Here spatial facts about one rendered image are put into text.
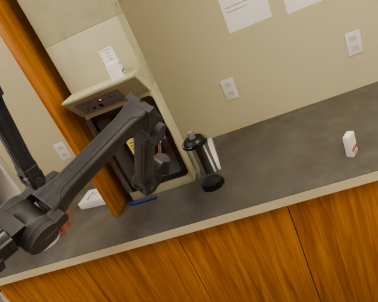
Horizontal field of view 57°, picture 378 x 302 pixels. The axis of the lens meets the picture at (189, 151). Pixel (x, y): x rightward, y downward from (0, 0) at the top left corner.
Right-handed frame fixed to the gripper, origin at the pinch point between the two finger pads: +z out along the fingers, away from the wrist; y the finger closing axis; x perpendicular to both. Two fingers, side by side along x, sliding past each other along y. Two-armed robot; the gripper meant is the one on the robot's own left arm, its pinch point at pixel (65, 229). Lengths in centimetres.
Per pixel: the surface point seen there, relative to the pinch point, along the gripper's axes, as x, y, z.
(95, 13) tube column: -39, 33, -64
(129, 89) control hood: -40, 26, -35
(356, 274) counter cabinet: -99, 6, 66
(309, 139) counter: -99, 38, 16
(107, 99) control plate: -30, 26, -35
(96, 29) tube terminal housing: -37, 33, -60
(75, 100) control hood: -20.2, 21.5, -39.9
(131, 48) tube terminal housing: -46, 33, -48
